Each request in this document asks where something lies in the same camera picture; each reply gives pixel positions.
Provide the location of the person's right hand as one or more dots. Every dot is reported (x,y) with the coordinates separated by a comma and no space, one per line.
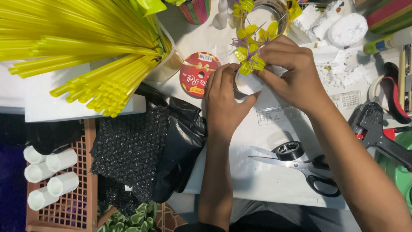
(296,77)

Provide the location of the person's left hand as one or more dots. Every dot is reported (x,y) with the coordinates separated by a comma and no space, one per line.
(222,109)

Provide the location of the white hexagonal tube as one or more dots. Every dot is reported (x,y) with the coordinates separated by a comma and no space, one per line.
(37,172)
(63,183)
(33,155)
(41,198)
(247,84)
(62,160)

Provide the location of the yellow ribbon flower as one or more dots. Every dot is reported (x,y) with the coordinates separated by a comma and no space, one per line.
(246,33)
(249,59)
(268,32)
(243,7)

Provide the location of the clear plastic ruler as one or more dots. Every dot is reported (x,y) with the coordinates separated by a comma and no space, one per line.
(280,114)

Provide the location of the red ribbon roll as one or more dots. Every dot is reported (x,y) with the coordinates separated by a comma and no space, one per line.
(196,77)

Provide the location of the black plastic bag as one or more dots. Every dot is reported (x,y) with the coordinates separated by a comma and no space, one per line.
(183,141)

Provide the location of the heap of styrofoam pieces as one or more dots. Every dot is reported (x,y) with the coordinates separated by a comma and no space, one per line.
(341,32)

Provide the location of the clear packing tape roll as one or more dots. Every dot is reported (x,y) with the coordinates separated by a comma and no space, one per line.
(283,13)

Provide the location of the clear plastic container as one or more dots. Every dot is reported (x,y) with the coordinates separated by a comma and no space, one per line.
(167,63)

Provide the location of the black tape roll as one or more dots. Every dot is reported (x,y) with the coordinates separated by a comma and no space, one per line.
(288,150)

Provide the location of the white tape roll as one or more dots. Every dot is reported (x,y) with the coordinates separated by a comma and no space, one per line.
(373,92)

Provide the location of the green yellow glue stick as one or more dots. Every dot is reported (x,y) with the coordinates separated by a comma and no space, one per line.
(378,45)

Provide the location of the black glue gun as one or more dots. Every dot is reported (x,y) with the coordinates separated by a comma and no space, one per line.
(375,129)

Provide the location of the white glue bottle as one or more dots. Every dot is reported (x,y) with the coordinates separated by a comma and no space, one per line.
(222,13)

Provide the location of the black bubble wrap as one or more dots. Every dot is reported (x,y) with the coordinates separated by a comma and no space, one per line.
(132,151)

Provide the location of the red black pliers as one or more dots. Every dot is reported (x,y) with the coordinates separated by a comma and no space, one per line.
(394,93)

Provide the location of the striped colourful cup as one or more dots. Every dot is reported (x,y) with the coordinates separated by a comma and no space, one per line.
(194,11)

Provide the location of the wooden stick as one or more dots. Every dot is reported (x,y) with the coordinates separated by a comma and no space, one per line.
(402,77)

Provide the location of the striped colourful box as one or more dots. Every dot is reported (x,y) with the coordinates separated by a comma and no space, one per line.
(391,14)

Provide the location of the yellow ribbon strip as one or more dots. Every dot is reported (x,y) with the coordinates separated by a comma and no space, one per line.
(151,5)

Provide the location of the green plastic basin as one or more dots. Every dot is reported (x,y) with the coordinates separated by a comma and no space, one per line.
(400,174)

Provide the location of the green leafy plant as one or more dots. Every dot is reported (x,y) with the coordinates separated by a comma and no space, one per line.
(132,220)

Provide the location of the brown plastic crate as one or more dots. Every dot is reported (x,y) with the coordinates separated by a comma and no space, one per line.
(88,180)

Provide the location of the bundle of yellow straws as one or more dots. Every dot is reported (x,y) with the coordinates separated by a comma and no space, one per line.
(80,48)

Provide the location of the black plastic sheet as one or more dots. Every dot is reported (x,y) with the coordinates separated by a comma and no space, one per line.
(53,135)

